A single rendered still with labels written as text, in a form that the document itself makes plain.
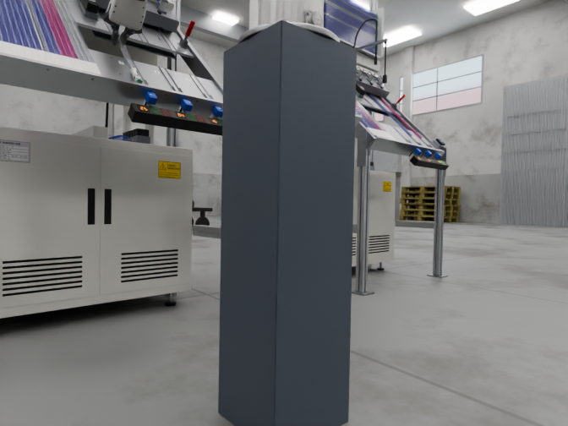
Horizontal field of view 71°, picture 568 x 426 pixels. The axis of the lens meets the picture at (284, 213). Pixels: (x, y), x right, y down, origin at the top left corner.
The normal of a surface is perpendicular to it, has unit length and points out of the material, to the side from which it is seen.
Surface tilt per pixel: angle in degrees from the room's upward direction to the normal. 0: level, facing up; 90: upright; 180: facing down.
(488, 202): 90
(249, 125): 90
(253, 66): 90
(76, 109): 90
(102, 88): 132
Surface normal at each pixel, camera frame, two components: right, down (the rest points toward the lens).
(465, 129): -0.78, 0.00
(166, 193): 0.67, 0.03
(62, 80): 0.48, 0.70
